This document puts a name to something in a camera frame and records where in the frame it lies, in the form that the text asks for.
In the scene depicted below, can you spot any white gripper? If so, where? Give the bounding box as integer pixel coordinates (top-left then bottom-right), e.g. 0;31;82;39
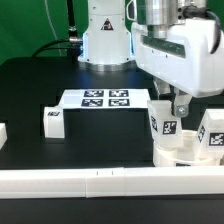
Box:
131;19;224;118

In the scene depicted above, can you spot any white round stool seat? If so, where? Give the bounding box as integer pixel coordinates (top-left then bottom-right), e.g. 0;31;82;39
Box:
153;130;221;167

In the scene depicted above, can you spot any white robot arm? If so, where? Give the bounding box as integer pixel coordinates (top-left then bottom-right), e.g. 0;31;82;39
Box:
79;0;224;117

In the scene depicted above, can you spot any white marker base sheet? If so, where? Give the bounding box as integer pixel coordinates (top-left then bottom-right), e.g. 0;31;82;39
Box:
59;89;150;109

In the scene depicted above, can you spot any white front fence bar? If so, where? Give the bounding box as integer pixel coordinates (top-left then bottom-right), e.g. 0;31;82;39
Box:
0;166;224;199

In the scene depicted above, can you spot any white left fence block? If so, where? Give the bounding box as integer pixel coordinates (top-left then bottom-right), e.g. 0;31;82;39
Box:
0;123;7;150

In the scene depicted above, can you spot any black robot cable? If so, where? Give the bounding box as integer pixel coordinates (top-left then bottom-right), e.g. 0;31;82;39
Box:
31;0;84;58

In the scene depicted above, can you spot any white thin cable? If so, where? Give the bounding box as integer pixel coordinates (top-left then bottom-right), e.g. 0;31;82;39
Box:
43;0;64;58

